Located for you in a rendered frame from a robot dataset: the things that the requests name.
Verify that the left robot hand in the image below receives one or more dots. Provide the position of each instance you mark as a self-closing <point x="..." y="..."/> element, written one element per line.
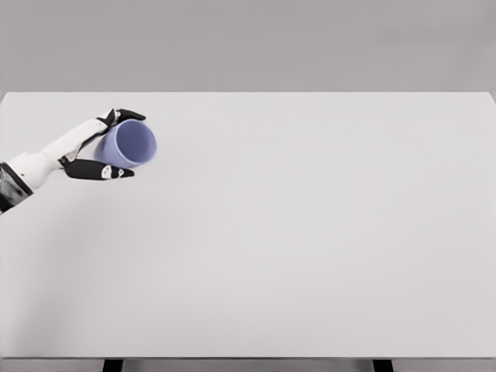
<point x="77" y="141"/>

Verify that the lavender blue cup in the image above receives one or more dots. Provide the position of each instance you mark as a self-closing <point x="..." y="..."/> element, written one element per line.
<point x="129" y="145"/>

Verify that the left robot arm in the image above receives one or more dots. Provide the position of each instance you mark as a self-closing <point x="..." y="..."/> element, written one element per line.
<point x="29" y="170"/>

